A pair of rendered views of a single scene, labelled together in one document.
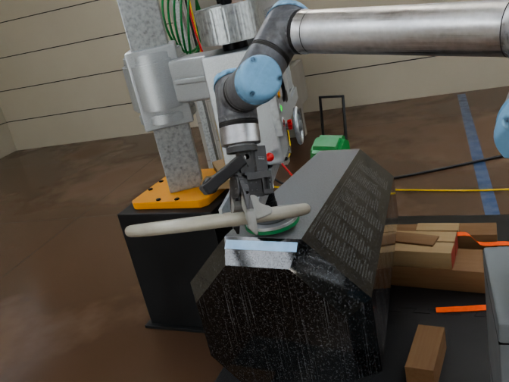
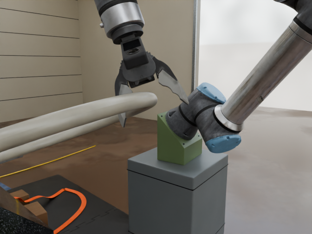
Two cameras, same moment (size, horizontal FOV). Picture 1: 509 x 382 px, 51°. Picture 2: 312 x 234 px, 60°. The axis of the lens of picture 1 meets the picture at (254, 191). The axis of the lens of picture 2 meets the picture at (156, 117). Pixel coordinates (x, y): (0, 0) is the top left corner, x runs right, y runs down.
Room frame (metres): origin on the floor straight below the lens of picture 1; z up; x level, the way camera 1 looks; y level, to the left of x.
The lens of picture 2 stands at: (0.94, 0.59, 1.35)
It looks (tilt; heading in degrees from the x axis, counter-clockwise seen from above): 11 degrees down; 286
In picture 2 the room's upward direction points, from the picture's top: straight up
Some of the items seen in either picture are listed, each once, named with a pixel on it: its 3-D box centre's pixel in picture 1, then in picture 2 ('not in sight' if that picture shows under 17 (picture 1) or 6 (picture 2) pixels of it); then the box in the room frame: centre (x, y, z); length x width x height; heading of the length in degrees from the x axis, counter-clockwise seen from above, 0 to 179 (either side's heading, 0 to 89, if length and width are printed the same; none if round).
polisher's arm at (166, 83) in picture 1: (190, 77); not in sight; (2.83, 0.20, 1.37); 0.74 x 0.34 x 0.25; 60
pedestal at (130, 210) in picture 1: (204, 247); not in sight; (2.92, 0.37, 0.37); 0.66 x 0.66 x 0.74; 63
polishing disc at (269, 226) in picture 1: (271, 217); not in sight; (1.96, -0.04, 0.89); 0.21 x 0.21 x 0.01
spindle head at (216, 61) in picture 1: (251, 104); not in sight; (2.04, -0.06, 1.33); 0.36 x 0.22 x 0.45; 167
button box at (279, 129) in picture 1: (273, 94); not in sight; (1.87, -0.14, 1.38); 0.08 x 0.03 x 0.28; 167
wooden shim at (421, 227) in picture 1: (437, 227); not in sight; (2.98, -1.07, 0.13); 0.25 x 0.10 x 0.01; 62
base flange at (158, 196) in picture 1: (187, 186); not in sight; (2.92, 0.37, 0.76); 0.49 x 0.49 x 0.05; 63
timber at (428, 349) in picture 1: (426, 356); not in sight; (1.94, -0.59, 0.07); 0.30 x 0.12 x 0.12; 149
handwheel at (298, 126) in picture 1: (289, 126); not in sight; (2.05, -0.19, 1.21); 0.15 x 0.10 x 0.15; 167
